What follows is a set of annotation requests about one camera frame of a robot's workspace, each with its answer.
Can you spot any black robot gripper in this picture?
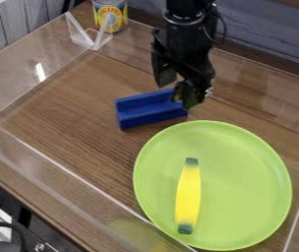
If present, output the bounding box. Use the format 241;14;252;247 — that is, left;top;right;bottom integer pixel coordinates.
151;16;217;110

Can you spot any blue cross-shaped block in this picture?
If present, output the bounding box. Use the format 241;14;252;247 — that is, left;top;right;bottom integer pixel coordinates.
114;89;188;130

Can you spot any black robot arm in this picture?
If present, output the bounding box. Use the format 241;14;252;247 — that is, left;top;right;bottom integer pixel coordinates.
151;0;222;110

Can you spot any green round plate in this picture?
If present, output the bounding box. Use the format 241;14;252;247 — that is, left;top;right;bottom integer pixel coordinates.
133;120;293;251

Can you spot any yellow printed can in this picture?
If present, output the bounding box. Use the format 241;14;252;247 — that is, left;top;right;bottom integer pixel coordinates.
93;0;129;33

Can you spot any yellow toy banana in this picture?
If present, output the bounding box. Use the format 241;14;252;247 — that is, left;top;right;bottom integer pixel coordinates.
176;157;202;235

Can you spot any clear acrylic enclosure wall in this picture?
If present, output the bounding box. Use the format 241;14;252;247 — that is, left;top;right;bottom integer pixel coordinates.
0;11;299;252

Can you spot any black cable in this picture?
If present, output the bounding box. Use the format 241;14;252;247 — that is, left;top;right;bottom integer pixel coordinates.
0;221;30;252

